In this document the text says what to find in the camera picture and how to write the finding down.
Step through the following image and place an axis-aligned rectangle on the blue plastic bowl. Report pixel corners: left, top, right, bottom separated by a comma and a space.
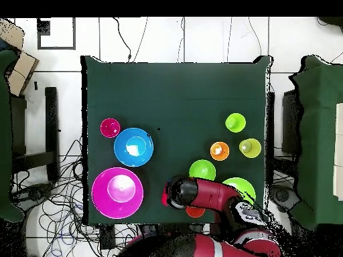
113, 127, 155, 168

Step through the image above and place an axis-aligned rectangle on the small green plastic bowl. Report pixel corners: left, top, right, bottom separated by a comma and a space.
188, 159, 216, 181

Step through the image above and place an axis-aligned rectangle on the black floor cable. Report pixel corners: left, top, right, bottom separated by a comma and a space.
112, 17, 133, 63

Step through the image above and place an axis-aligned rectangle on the dark green tablecloth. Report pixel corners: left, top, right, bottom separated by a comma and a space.
80, 55, 274, 226

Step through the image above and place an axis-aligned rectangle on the black box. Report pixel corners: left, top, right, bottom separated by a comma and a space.
281, 89, 302, 156

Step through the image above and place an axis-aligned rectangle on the light green plastic cup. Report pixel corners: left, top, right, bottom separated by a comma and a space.
224, 112, 247, 134

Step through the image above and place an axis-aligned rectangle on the orange plastic cup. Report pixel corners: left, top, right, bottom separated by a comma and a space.
209, 141, 230, 162

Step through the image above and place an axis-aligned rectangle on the yellow plastic cup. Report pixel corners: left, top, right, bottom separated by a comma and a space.
238, 138, 262, 159

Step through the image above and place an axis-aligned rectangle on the large green plastic bowl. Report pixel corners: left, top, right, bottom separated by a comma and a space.
222, 177, 257, 205

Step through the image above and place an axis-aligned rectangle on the grey base with black knob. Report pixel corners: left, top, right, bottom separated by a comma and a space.
10, 181, 56, 212

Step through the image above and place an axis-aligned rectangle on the large pink plastic bowl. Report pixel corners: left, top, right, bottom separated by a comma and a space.
91, 167, 145, 220

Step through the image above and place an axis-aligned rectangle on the red-orange plastic cup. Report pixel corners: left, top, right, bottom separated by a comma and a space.
186, 206, 206, 218

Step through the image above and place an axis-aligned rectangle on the grey rounded base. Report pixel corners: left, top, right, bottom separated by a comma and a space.
269, 184, 301, 212

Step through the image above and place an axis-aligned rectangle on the magenta plastic cup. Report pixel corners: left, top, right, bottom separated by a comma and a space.
99, 118, 121, 139

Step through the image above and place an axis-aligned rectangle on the black stand frame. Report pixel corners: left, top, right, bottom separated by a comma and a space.
10, 86, 60, 183

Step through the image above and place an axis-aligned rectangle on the brown cardboard box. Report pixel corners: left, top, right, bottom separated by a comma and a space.
0, 18, 40, 97

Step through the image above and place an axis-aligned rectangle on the green cloth covered table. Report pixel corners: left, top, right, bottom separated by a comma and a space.
288, 55, 343, 231
0, 49, 25, 223

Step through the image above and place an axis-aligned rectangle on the white boxes stack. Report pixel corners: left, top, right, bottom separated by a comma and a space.
332, 102, 343, 201

